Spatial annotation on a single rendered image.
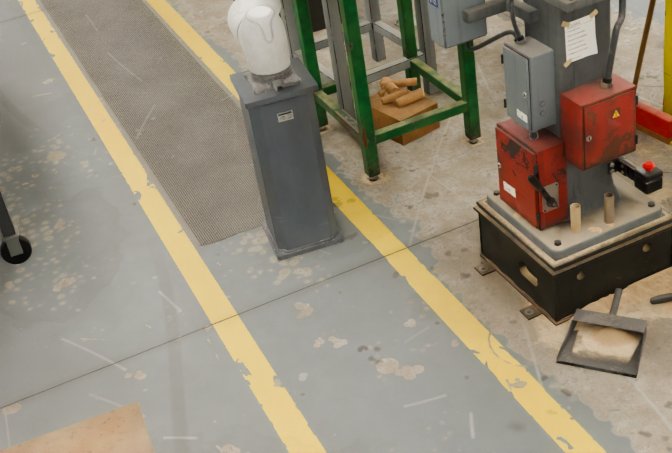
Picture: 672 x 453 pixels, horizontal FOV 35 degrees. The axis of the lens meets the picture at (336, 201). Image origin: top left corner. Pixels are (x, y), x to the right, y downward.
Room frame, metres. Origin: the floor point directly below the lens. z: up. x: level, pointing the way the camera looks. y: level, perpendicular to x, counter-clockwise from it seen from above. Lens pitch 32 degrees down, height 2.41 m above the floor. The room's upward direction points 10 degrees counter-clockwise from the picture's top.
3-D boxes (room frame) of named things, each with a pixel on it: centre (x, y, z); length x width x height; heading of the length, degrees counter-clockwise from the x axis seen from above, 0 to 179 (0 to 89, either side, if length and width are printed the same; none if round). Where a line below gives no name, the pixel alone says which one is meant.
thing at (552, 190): (2.89, -0.68, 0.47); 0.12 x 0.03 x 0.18; 109
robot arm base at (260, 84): (3.57, 0.15, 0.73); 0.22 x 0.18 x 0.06; 12
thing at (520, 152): (3.03, -0.66, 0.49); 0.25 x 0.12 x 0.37; 19
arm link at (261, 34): (3.60, 0.16, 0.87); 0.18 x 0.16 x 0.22; 14
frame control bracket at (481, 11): (3.16, -0.59, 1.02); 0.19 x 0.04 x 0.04; 109
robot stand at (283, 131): (3.59, 0.16, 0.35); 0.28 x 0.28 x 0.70; 12
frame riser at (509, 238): (3.08, -0.82, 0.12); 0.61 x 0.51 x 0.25; 109
